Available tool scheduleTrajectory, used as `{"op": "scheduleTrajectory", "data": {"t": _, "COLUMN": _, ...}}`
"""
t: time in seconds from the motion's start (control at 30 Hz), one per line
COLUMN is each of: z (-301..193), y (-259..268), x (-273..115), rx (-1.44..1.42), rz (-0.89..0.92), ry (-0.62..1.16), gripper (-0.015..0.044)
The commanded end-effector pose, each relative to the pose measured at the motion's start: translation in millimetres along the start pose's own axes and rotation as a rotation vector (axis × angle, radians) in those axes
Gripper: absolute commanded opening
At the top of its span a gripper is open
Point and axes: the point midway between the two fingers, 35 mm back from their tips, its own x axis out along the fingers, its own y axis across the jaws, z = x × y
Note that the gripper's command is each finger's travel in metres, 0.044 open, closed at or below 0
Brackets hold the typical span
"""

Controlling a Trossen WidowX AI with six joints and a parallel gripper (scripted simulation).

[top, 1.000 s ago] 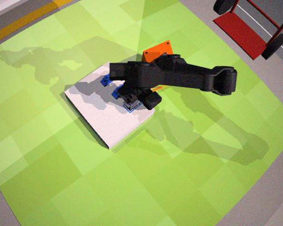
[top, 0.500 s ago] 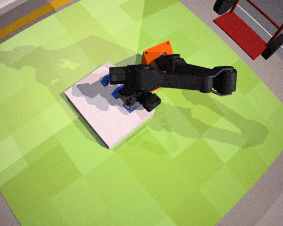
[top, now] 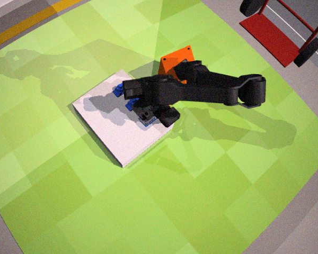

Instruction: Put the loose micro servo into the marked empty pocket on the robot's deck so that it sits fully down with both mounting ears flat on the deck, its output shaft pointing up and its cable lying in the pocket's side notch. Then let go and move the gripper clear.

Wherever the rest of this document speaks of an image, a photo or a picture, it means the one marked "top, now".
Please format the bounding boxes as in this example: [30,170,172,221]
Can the pale pink flat panel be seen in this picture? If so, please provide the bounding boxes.
[72,69,174,168]

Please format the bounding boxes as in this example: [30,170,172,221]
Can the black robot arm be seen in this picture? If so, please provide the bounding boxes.
[122,59,266,121]

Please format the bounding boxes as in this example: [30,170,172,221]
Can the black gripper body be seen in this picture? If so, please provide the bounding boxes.
[157,105,180,128]

